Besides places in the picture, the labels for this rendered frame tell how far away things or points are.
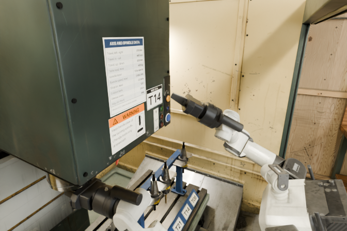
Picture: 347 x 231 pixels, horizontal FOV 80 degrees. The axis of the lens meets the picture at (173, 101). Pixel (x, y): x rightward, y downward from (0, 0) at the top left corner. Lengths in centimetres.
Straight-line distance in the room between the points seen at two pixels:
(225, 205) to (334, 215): 92
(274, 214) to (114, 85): 71
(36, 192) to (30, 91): 84
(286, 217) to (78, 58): 81
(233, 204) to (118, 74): 136
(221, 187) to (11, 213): 129
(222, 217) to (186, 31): 131
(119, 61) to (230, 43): 96
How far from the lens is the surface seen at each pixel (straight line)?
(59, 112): 50
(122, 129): 61
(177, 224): 133
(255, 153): 111
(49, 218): 149
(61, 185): 77
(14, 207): 132
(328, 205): 94
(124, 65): 58
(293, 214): 91
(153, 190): 106
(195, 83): 151
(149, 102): 70
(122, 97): 59
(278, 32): 138
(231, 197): 172
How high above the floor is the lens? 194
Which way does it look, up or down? 18 degrees down
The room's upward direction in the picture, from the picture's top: straight up
